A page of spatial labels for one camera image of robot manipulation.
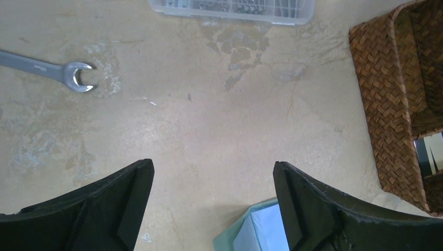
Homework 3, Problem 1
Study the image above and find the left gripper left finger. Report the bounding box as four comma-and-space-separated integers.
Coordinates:
1, 159, 155, 250

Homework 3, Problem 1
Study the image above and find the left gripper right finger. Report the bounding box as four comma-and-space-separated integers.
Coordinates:
273, 162, 442, 250

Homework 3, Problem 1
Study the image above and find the brown woven basket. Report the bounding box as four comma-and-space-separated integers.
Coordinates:
349, 1, 442, 216

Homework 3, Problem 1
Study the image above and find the silver open-end wrench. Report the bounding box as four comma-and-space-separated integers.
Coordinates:
1, 50, 94, 93

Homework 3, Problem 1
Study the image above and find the clear plastic organizer box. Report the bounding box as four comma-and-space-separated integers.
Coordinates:
149, 0, 316, 26

